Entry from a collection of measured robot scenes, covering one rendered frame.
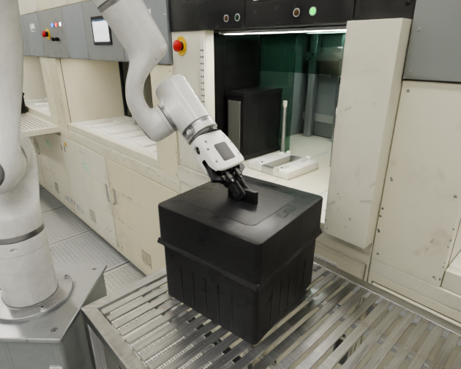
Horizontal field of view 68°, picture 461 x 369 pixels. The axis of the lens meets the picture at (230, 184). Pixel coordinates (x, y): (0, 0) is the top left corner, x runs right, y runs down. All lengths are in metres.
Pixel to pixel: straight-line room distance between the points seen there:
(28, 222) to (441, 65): 0.93
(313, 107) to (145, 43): 1.37
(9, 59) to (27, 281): 0.49
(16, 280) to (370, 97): 0.90
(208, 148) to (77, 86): 2.00
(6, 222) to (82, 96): 1.91
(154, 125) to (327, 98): 1.34
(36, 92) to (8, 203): 3.32
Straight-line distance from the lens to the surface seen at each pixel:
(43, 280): 0.97
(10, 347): 0.98
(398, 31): 0.82
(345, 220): 0.94
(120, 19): 0.80
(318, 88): 2.04
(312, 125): 2.05
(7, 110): 0.81
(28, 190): 0.93
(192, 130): 0.80
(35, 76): 4.17
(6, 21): 0.81
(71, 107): 2.69
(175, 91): 0.84
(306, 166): 1.42
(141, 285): 0.98
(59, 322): 0.94
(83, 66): 2.71
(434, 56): 0.84
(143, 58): 0.80
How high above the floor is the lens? 1.35
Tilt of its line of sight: 22 degrees down
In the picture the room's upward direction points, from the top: straight up
